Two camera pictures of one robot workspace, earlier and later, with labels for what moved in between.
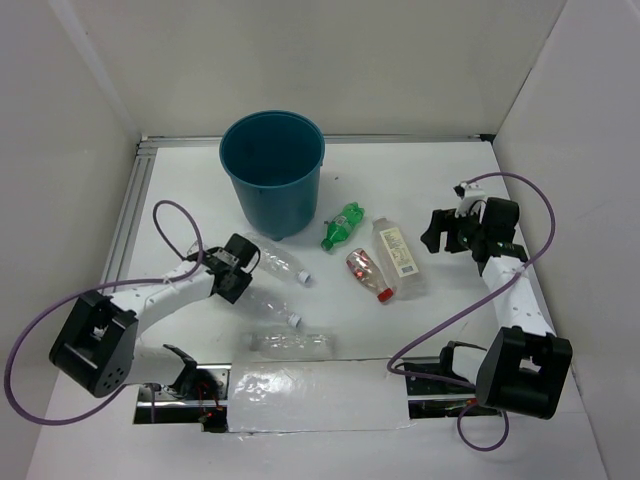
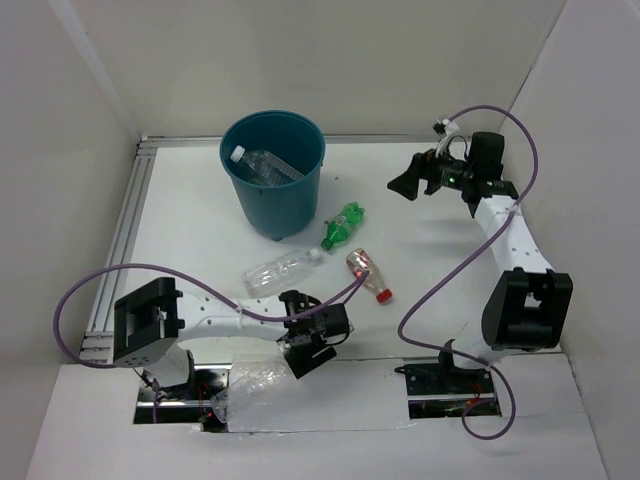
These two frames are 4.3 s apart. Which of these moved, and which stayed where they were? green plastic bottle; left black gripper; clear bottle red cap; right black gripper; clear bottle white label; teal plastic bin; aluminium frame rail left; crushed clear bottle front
Moved: right black gripper; clear bottle white label; crushed clear bottle front; left black gripper
Stayed: green plastic bottle; clear bottle red cap; teal plastic bin; aluminium frame rail left
